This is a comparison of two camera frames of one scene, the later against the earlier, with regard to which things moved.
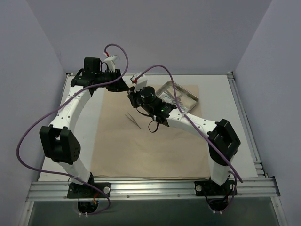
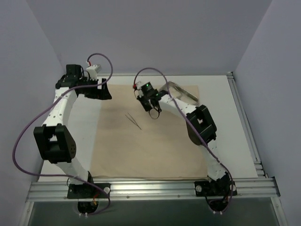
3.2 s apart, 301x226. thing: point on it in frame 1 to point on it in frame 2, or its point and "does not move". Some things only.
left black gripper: [116, 80] to [96, 90]
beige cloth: [129, 142] does not move
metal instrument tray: [186, 100] does not move
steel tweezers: [136, 123] does not move
